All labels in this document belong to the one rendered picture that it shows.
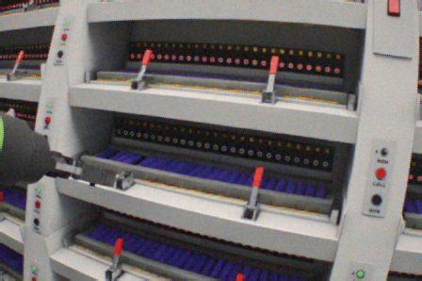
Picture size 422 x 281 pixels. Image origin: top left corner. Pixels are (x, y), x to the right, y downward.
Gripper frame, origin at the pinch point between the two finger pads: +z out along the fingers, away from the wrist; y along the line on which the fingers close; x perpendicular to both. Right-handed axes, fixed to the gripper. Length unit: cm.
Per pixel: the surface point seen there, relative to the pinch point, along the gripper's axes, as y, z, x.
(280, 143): 27.9, 19.5, 14.9
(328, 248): 41.1, 7.8, -3.7
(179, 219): 14.0, 8.1, -4.3
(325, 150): 37.5, 19.5, 15.0
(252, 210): 26.7, 9.9, 0.1
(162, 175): 6.6, 12.1, 3.2
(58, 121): -19.2, 4.9, 9.6
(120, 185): -0.7, 8.7, -0.8
